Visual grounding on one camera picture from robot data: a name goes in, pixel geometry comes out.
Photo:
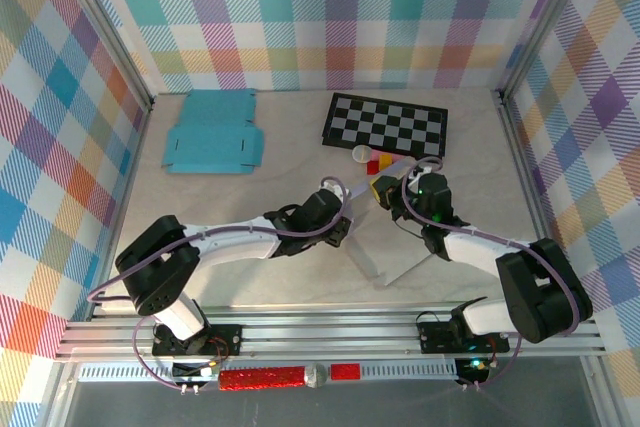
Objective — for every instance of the black board white connector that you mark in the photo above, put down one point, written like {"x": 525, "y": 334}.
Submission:
{"x": 187, "y": 371}

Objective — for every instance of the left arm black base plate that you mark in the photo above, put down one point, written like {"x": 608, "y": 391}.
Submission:
{"x": 227, "y": 339}

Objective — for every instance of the long red glitter strip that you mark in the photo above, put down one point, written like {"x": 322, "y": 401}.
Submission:
{"x": 260, "y": 379}

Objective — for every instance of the aluminium side rail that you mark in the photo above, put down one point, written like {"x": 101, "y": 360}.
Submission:
{"x": 516, "y": 139}
{"x": 131, "y": 172}

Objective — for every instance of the lilac paper box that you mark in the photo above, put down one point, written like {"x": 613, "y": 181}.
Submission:
{"x": 367, "y": 262}

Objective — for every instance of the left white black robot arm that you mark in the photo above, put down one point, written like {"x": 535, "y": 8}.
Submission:
{"x": 235, "y": 247}

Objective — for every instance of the aluminium corner post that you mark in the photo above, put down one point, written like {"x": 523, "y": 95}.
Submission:
{"x": 107, "y": 37}
{"x": 546, "y": 22}

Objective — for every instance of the aluminium rail beam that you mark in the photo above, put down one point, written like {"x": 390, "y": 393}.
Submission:
{"x": 325, "y": 337}

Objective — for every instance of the short red glitter patch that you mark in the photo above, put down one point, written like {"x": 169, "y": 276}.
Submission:
{"x": 345, "y": 371}

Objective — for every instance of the teal paper box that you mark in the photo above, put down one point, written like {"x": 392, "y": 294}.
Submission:
{"x": 210, "y": 132}

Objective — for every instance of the yellow toy brick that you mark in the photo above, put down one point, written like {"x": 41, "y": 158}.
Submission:
{"x": 385, "y": 160}

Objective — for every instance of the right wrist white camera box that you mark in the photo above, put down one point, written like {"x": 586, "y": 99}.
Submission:
{"x": 415, "y": 178}

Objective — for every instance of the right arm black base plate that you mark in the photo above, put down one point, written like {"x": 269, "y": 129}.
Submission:
{"x": 435, "y": 339}

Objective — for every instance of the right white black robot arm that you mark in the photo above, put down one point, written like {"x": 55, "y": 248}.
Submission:
{"x": 475, "y": 252}

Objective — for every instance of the black board green light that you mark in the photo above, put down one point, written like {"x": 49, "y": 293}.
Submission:
{"x": 470, "y": 372}

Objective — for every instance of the aluminium frame strut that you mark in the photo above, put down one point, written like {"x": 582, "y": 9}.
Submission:
{"x": 60, "y": 397}
{"x": 600, "y": 392}

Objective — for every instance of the silver foil ball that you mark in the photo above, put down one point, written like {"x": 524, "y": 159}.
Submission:
{"x": 316, "y": 376}

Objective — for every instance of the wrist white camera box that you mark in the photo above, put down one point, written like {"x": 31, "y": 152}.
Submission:
{"x": 415, "y": 178}
{"x": 336, "y": 190}

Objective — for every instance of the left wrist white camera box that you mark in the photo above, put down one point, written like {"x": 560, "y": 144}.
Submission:
{"x": 336, "y": 190}

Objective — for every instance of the black grey checkerboard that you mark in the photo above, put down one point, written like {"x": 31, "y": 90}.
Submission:
{"x": 385, "y": 122}

